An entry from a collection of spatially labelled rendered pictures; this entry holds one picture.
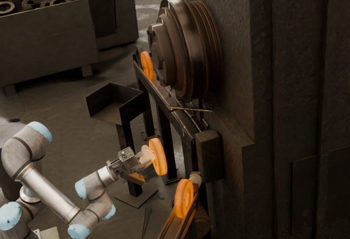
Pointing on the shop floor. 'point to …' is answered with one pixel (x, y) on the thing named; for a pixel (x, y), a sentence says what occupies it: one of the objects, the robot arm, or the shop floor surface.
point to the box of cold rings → (44, 36)
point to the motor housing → (200, 221)
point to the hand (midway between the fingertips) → (157, 152)
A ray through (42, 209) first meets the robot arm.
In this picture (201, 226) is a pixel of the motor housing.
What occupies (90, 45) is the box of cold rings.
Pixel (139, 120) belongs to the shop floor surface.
